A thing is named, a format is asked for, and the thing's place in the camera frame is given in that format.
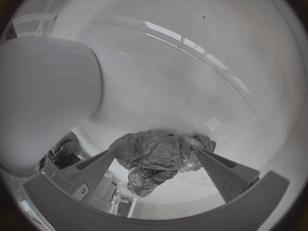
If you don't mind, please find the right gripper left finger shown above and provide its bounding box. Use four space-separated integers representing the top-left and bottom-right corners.
52 148 116 201

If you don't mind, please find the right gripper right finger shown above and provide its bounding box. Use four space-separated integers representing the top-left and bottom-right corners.
197 148 261 204

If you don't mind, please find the clear printed wrapper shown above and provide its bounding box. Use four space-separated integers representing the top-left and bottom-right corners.
179 136 202 174

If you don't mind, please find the black plastic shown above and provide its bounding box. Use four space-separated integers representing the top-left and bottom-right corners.
109 130 217 198

